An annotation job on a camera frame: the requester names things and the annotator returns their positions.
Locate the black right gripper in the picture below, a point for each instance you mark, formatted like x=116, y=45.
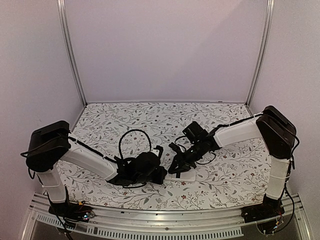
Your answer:
x=180, y=160

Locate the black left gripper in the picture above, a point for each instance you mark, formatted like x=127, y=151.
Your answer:
x=160, y=179

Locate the white remote control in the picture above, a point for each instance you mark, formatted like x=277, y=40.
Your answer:
x=188, y=176

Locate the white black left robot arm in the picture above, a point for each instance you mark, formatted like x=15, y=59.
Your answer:
x=55, y=142

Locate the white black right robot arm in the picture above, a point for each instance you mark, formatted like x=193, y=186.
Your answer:
x=269, y=127

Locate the floral patterned table mat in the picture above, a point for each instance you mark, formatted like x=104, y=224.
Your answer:
x=235, y=175

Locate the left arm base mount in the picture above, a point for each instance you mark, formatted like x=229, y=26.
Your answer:
x=74, y=212

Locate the aluminium front rail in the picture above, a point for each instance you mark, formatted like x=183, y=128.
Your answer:
x=111, y=223

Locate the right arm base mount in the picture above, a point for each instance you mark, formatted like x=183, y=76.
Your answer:
x=267, y=209

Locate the right aluminium frame post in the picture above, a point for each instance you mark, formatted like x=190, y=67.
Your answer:
x=262, y=51

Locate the aluminium frame post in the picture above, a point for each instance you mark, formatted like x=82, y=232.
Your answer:
x=262, y=51
x=62, y=12

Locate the left aluminium frame post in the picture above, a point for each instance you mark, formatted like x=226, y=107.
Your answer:
x=62, y=12

